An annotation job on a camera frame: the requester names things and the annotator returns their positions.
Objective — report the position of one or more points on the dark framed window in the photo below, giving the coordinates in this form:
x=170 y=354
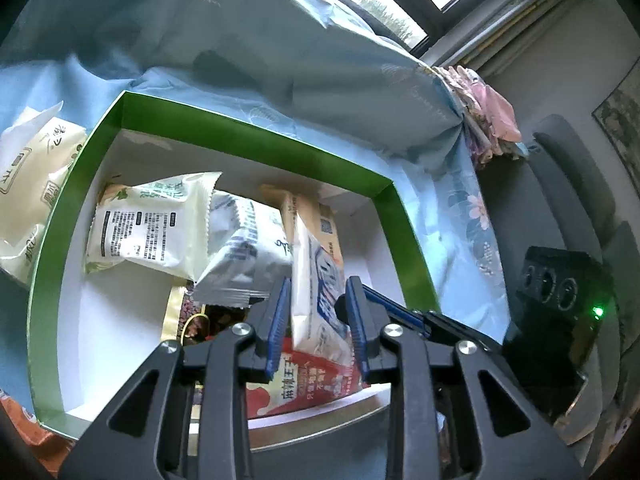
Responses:
x=380 y=0

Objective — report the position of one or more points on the brown gold snack packet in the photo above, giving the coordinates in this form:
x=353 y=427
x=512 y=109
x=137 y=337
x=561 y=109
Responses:
x=200 y=317

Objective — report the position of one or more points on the orange foil snack packet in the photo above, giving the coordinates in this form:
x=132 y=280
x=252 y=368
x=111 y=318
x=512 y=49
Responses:
x=20 y=425

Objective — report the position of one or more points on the green cardboard box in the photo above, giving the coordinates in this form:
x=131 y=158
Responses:
x=405 y=240

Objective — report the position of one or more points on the cream green snack packet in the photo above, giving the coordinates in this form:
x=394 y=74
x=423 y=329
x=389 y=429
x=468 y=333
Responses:
x=30 y=185

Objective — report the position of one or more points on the white green snack packet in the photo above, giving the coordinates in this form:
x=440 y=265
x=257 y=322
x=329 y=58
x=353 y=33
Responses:
x=145 y=230

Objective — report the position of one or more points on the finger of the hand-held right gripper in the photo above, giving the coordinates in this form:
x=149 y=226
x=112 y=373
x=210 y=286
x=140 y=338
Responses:
x=400 y=312

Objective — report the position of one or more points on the blue floral bedsheet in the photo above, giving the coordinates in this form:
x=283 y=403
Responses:
x=450 y=220

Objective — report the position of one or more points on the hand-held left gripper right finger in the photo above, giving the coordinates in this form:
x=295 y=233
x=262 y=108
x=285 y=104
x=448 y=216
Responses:
x=355 y=325

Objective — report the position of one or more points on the framed wall picture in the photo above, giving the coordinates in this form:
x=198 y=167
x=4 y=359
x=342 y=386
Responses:
x=620 y=120

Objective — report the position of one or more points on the beige curtain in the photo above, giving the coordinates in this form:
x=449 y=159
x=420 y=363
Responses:
x=525 y=15

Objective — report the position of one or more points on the white blue print snack packet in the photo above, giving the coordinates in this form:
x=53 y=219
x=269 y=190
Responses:
x=320 y=305

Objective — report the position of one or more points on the folded pink floral quilt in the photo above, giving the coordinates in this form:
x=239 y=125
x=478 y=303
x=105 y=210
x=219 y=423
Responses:
x=490 y=110

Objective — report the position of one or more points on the red snack packet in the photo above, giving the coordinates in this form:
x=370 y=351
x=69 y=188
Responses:
x=300 y=380

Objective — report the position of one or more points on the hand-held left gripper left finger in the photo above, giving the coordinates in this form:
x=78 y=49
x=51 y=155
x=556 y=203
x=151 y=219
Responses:
x=277 y=325

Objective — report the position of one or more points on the white blue striped snack packet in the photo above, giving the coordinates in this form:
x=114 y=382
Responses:
x=245 y=255

